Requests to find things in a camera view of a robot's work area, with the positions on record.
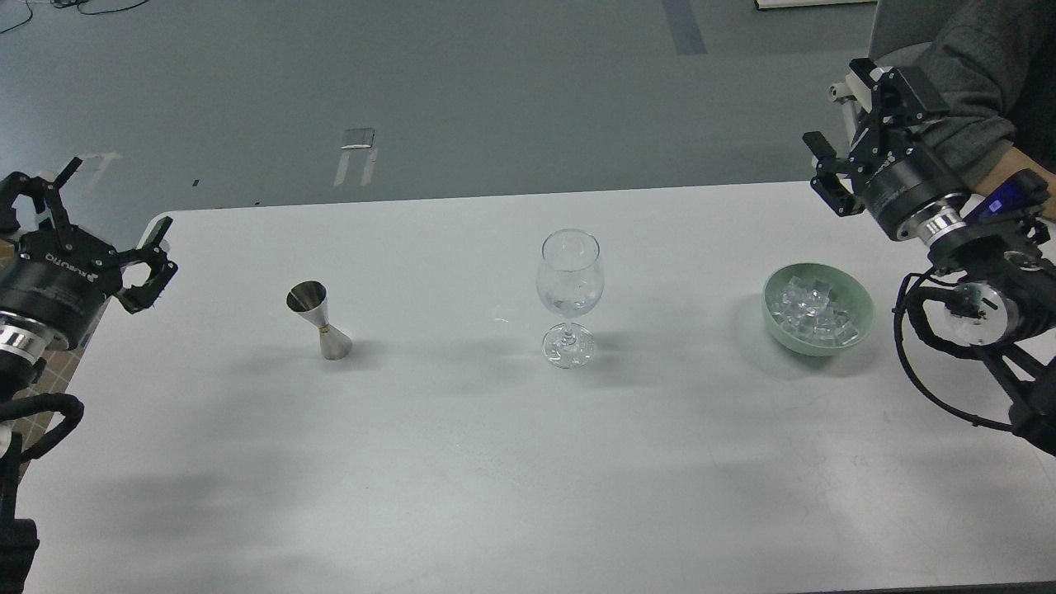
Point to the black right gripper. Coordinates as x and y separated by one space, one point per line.
899 179

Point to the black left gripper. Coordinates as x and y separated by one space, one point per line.
49 285

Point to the steel cocktail jigger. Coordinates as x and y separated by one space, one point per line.
309 300

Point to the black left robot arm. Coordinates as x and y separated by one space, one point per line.
147 272

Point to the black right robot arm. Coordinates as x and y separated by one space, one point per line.
989 287

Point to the green bowl of ice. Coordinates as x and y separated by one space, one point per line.
816 310

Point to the clear wine glass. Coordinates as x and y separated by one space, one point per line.
570 283

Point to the white office chair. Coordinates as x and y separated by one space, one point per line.
853 97

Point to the beige checkered cloth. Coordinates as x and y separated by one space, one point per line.
59 371

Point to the person in grey sweater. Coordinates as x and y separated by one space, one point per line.
993 63

